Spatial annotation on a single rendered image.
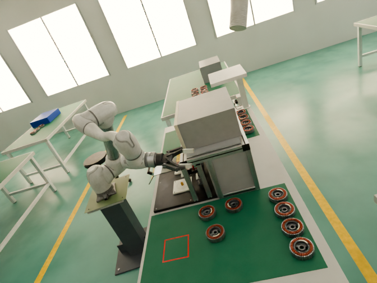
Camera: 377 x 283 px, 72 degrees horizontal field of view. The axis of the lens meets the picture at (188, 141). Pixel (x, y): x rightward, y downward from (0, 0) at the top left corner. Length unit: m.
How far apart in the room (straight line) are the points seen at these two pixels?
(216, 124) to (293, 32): 5.30
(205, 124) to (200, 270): 0.82
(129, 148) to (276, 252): 0.92
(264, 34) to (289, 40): 0.59
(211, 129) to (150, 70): 5.01
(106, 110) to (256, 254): 1.32
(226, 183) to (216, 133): 0.34
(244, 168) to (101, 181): 1.21
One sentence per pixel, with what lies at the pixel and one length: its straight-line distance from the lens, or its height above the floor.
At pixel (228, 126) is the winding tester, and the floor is 1.21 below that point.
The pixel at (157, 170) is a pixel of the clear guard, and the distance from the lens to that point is 1.76.
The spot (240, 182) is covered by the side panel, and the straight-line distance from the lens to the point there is 1.78.
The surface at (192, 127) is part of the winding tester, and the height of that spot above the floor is 1.27.
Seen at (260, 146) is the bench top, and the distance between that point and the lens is 2.24.
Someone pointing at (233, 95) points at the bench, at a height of 0.75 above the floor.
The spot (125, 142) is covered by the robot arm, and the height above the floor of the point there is 1.44.
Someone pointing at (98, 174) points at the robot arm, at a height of 0.98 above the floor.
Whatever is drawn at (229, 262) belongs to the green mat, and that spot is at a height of 0.75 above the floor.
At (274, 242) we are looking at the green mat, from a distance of 1.53.
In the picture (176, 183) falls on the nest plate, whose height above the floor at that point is 0.78.
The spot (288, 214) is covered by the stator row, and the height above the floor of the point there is 0.78.
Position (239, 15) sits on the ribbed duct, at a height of 1.67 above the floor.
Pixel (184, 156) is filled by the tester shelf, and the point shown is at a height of 1.11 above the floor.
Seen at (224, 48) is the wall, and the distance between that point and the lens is 6.44.
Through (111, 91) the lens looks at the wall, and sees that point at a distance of 6.91.
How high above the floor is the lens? 1.96
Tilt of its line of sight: 27 degrees down
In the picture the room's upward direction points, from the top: 21 degrees counter-clockwise
